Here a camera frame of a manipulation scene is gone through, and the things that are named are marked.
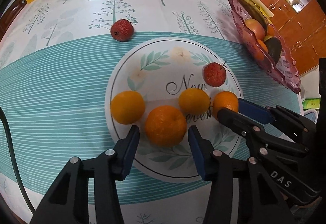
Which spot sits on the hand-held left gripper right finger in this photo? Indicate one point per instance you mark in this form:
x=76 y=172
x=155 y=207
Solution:
x=197 y=152

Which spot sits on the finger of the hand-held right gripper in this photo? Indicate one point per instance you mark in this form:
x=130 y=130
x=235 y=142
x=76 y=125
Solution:
x=234 y=118
x=254 y=110

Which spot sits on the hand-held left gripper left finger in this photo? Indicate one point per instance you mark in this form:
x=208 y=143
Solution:
x=131 y=152

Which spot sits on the red lychee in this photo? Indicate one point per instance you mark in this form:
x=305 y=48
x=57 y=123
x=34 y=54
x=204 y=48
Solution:
x=214 y=74
x=122 y=30

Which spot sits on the dark brown avocado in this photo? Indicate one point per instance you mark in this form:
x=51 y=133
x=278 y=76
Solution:
x=274 y=48

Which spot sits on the pink glass fruit bowl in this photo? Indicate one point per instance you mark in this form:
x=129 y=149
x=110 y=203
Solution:
x=254 y=43

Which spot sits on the red apple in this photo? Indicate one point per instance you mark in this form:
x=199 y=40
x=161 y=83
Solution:
x=254 y=28

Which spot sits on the overripe brown banana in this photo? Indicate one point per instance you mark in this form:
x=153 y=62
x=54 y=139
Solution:
x=252 y=10

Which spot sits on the green package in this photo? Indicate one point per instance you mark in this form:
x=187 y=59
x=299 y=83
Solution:
x=310 y=103

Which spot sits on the wooden cabinet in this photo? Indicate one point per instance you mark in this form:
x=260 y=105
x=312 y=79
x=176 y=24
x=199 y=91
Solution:
x=298 y=30

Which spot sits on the teal striped placemat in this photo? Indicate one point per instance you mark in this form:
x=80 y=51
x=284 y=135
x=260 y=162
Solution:
x=63 y=91

